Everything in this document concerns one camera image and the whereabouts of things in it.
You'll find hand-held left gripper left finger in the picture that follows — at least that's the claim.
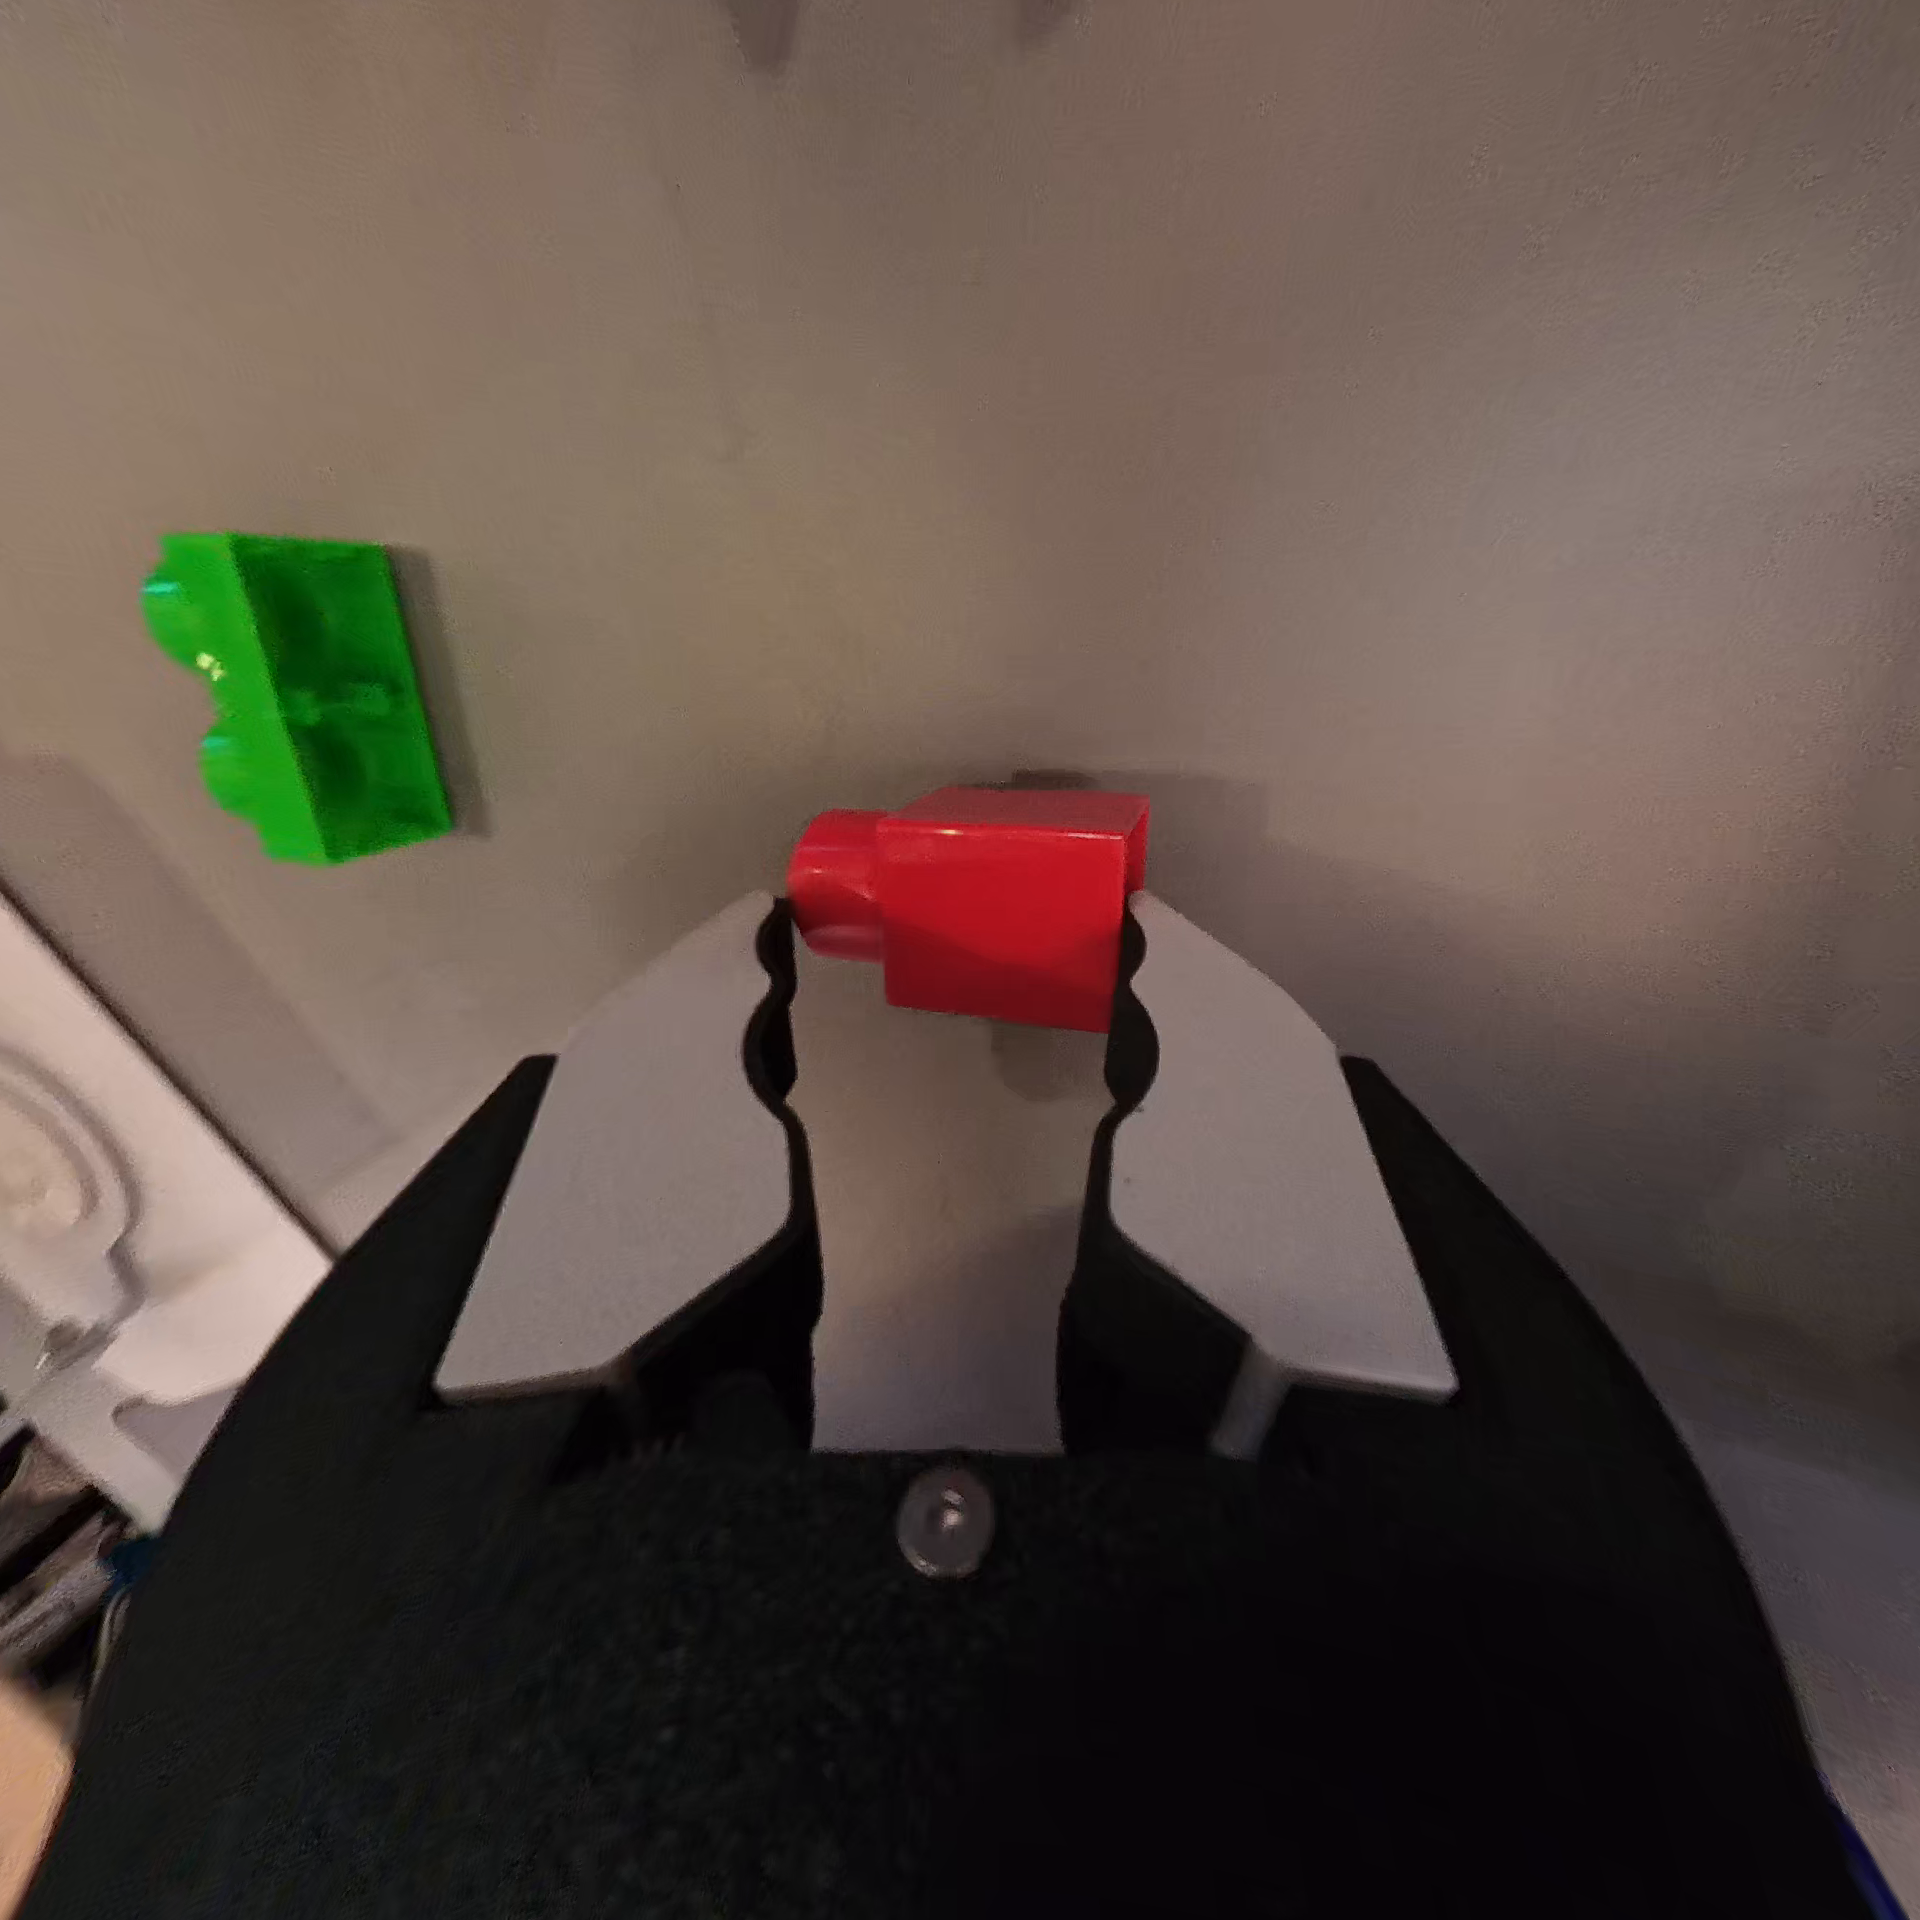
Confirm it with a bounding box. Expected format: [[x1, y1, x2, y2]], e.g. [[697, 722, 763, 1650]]
[[433, 889, 825, 1457]]

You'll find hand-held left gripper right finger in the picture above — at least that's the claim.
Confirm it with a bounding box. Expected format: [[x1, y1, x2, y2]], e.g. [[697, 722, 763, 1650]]
[[1055, 889, 1460, 1464]]

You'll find red one-stud building block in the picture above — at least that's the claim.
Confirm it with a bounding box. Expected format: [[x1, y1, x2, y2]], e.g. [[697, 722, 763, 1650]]
[[786, 785, 1157, 1041]]

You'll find green two-stud building block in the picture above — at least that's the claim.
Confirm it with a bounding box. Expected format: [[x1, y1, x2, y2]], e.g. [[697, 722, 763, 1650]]
[[139, 533, 455, 866]]

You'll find white document stand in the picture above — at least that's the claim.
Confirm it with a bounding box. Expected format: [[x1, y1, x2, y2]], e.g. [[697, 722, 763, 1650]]
[[0, 884, 335, 1531]]

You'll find black white striped bag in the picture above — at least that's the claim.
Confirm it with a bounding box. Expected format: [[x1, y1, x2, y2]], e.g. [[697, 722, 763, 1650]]
[[0, 1431, 129, 1667]]

